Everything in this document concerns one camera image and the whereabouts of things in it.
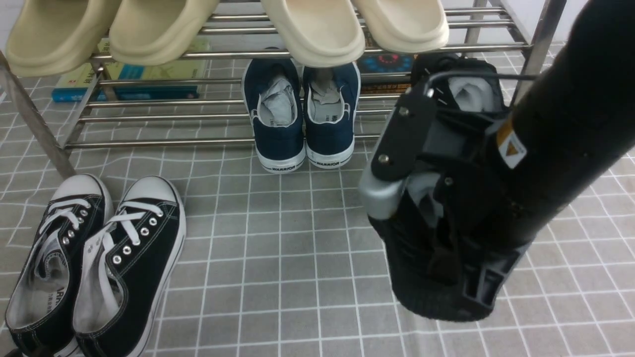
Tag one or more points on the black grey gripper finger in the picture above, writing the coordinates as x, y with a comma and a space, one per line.
383, 181

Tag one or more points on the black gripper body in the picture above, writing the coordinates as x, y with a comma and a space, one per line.
493, 217

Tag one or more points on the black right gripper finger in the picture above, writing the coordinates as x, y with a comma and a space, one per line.
444, 266

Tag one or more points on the black knit sneaker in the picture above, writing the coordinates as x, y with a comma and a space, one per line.
407, 239
469, 94

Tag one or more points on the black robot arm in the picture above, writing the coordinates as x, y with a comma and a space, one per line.
573, 123

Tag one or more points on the steel shoe rack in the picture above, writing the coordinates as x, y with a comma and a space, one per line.
486, 26

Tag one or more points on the navy canvas shoe right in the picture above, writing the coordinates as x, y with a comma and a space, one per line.
331, 97

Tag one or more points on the navy canvas shoe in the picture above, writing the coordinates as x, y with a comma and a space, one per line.
331, 97
271, 94

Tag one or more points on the dark book orange text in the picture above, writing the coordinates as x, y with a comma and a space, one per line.
385, 73

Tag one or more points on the navy canvas shoe left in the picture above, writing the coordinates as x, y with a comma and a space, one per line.
271, 94

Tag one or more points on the cream slipper right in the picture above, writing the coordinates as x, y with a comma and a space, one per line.
405, 26

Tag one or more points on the cream slipper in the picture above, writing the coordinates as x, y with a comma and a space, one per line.
318, 33
405, 26

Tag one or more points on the cream slipper centre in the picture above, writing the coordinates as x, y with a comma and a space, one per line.
318, 33

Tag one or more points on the black canvas sneaker right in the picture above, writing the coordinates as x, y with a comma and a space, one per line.
125, 269

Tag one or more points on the black canvas sneaker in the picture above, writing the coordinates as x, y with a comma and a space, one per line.
125, 269
40, 309

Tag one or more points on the beige slipper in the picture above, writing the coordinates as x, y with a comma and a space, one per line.
155, 32
56, 36

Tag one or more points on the green blue book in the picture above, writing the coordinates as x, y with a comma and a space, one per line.
72, 86

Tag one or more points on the black canvas sneaker left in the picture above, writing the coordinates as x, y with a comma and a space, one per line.
40, 309

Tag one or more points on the beige slipper far left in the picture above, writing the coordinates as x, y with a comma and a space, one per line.
56, 36

